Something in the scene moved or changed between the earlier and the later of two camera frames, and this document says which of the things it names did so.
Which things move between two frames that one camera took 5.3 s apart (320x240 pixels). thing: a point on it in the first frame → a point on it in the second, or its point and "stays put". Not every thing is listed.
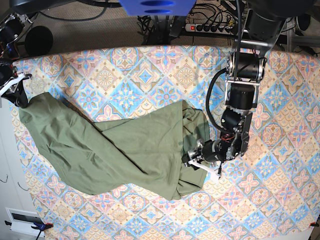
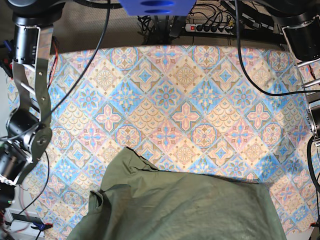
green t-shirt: [143, 152] → [140, 202]
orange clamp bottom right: [313, 224] stays put
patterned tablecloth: [271, 192] stays put
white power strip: [208, 29] stays put
